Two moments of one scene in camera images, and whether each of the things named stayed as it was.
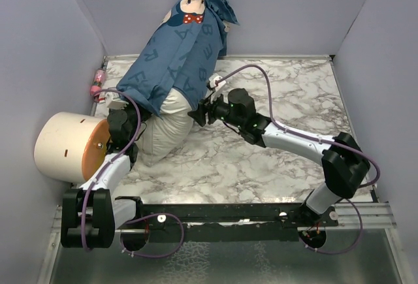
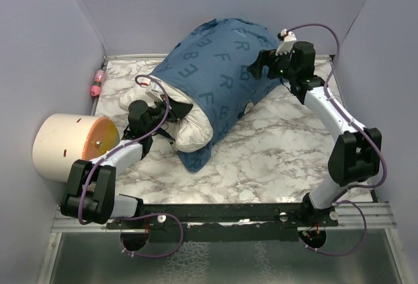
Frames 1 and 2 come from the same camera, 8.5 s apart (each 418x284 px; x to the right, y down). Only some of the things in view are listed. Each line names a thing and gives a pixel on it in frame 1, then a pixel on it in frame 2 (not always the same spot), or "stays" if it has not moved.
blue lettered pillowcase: (182, 52) to (209, 66)
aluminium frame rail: (373, 215) stays
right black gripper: (200, 114) to (265, 57)
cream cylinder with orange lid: (67, 143) stays
